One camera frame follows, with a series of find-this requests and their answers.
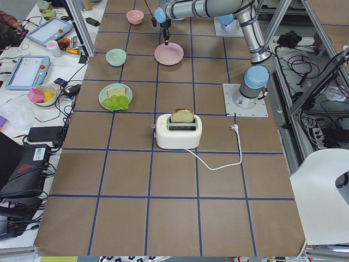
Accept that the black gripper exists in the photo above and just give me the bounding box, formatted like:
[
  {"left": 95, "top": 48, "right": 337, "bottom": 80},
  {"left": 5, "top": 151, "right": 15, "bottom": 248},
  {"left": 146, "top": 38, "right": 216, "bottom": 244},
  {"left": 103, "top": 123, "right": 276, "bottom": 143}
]
[{"left": 151, "top": 17, "right": 171, "bottom": 45}]

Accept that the cream bowl with toys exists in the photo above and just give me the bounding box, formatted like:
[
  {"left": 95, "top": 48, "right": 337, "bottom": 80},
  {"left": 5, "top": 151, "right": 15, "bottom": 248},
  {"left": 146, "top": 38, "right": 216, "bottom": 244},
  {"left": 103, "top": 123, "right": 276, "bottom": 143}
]
[{"left": 34, "top": 84, "right": 58, "bottom": 108}]

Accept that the green plate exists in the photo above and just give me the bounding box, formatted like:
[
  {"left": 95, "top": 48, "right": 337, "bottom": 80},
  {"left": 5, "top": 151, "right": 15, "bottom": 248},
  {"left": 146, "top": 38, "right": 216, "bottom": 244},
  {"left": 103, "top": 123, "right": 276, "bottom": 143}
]
[{"left": 99, "top": 84, "right": 133, "bottom": 108}]

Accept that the black power brick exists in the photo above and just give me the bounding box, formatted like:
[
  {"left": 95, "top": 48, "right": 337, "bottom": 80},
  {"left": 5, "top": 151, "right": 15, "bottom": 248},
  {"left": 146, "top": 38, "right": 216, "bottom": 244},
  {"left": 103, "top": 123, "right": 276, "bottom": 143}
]
[{"left": 27, "top": 126, "right": 63, "bottom": 142}]

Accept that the white cup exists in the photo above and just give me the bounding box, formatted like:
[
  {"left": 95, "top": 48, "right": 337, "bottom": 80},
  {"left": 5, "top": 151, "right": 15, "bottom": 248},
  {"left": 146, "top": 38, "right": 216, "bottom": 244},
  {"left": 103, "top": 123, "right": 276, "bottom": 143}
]
[{"left": 45, "top": 40, "right": 62, "bottom": 58}]

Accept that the cream white plate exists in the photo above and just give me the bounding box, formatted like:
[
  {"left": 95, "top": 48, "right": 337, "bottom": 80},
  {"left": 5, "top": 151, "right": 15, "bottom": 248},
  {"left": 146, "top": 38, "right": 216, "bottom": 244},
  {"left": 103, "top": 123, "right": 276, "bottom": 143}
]
[{"left": 159, "top": 62, "right": 178, "bottom": 66}]

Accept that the pink plate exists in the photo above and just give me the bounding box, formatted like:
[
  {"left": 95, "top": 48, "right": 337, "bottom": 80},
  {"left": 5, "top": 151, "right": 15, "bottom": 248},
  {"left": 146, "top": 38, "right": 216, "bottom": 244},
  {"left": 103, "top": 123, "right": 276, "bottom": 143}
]
[{"left": 154, "top": 42, "right": 184, "bottom": 63}]

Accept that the near blue teach pendant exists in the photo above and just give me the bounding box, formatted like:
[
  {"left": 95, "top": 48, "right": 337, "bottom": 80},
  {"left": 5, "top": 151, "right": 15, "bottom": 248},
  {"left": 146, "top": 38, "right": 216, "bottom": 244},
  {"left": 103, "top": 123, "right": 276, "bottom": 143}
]
[{"left": 5, "top": 56, "right": 50, "bottom": 91}]

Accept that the far blue teach pendant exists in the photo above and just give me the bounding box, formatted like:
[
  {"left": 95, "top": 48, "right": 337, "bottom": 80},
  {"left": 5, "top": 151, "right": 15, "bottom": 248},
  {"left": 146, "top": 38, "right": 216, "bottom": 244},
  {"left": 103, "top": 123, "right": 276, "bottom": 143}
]
[{"left": 26, "top": 17, "right": 73, "bottom": 46}]

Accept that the green lettuce leaf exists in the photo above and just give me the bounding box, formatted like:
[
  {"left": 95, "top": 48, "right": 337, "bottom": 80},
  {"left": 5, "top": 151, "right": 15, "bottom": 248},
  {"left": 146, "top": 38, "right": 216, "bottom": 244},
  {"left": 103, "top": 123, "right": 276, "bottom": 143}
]
[{"left": 101, "top": 95, "right": 129, "bottom": 111}]

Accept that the yellow toy fruit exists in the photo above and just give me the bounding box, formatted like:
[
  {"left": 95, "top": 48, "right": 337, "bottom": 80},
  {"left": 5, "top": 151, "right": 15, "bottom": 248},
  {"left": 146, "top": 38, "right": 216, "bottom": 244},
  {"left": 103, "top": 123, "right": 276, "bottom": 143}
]
[{"left": 43, "top": 91, "right": 55, "bottom": 103}]

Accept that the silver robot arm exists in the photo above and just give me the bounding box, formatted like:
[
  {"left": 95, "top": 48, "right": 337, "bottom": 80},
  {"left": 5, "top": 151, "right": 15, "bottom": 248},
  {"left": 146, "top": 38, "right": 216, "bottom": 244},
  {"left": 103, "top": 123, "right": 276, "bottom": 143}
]
[
  {"left": 152, "top": 0, "right": 276, "bottom": 109},
  {"left": 217, "top": 14, "right": 234, "bottom": 31}
]

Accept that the black laptop computer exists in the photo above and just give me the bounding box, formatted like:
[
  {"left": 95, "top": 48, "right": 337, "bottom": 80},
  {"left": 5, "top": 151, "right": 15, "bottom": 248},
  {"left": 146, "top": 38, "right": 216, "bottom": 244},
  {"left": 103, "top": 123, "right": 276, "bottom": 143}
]
[{"left": 1, "top": 133, "right": 51, "bottom": 199}]

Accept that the pink toy block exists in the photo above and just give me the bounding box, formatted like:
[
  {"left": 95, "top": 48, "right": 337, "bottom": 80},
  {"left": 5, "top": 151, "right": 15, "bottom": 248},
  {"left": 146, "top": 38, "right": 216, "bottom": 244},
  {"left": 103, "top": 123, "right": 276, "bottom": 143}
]
[{"left": 27, "top": 88, "right": 45, "bottom": 103}]

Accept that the blue teach pendant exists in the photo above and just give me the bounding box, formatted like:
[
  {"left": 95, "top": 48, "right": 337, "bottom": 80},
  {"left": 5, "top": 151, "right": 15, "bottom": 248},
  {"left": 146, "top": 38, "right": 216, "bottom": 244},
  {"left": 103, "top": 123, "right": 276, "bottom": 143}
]
[
  {"left": 5, "top": 56, "right": 50, "bottom": 91},
  {"left": 26, "top": 17, "right": 73, "bottom": 46}
]

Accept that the bread slice in toaster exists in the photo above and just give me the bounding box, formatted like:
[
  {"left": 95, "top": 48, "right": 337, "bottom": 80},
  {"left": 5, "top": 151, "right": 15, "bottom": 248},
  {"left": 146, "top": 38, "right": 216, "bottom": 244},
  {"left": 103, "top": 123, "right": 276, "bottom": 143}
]
[{"left": 171, "top": 109, "right": 194, "bottom": 123}]

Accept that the green bowl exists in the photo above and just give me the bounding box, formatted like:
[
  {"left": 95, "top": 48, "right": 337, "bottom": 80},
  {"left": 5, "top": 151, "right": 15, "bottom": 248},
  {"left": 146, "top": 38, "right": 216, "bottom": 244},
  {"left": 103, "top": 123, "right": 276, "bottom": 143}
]
[{"left": 105, "top": 49, "right": 127, "bottom": 67}]

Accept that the white toaster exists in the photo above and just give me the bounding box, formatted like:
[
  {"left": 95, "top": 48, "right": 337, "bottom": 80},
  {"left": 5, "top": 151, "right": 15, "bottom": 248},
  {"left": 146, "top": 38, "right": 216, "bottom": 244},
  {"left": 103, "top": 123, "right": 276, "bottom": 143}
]
[{"left": 154, "top": 114, "right": 202, "bottom": 150}]

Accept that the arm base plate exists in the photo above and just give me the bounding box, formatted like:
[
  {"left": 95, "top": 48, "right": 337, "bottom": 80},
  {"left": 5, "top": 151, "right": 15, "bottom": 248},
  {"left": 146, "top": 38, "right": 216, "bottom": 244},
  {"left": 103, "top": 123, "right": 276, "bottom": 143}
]
[
  {"left": 214, "top": 17, "right": 243, "bottom": 38},
  {"left": 222, "top": 84, "right": 268, "bottom": 117}
]

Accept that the pink bowl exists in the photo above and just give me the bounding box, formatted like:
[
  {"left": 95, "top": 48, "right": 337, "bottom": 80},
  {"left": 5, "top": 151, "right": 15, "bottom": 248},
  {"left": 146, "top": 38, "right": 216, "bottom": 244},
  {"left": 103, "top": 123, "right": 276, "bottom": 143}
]
[{"left": 126, "top": 10, "right": 145, "bottom": 25}]

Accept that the aluminium frame post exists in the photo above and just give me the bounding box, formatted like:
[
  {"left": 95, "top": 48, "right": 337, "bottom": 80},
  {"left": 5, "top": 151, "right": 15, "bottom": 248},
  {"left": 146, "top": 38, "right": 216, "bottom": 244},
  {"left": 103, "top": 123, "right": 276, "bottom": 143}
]
[{"left": 65, "top": 0, "right": 95, "bottom": 57}]

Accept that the bread slice on plate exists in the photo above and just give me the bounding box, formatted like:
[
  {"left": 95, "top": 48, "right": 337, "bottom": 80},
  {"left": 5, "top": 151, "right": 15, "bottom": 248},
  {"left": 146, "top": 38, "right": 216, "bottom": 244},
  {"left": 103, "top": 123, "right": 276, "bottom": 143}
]
[{"left": 107, "top": 87, "right": 127, "bottom": 98}]

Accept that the white paper sheet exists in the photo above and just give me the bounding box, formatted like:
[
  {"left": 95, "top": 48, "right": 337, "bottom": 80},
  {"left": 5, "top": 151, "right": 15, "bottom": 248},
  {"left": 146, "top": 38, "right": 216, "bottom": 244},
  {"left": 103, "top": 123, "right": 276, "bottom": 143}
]
[{"left": 290, "top": 148, "right": 348, "bottom": 245}]

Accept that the green glass jar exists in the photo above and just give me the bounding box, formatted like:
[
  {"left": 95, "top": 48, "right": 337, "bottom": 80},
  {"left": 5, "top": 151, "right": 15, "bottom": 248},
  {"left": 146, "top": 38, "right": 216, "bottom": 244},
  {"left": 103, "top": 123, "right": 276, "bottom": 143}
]
[{"left": 37, "top": 0, "right": 56, "bottom": 20}]

